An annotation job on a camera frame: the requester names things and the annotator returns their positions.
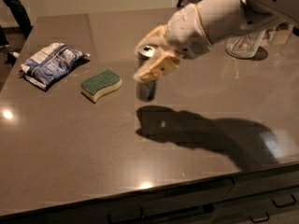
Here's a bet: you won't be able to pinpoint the black drawer handle left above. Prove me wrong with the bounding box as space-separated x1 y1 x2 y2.
107 206 143 224

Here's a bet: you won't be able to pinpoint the clear plastic cup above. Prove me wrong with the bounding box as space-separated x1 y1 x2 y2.
225 31 268 61

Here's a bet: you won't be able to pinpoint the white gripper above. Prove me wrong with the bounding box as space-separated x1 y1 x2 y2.
134 4 213 82

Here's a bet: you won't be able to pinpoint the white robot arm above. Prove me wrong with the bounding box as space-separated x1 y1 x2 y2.
134 0 299 83

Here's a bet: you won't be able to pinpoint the black drawer handle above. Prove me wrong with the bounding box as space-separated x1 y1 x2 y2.
107 206 143 224
249 213 270 224
272 194 297 208

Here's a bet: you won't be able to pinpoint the green yellow sponge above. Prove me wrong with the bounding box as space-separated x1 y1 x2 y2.
80 69 122 103

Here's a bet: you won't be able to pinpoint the blue white chip bag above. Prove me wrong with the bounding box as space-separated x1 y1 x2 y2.
21 43 89 91

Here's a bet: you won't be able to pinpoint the person leg dark trousers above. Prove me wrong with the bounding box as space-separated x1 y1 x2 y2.
3 0 32 38

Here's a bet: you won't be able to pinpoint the black drawer handle lower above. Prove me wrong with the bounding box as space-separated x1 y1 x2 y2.
249 213 270 224

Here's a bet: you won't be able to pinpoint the black drawer handle right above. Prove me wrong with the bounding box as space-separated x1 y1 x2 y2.
272 194 297 208

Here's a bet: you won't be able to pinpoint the silver redbull can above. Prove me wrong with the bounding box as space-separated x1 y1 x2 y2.
136 45 157 102

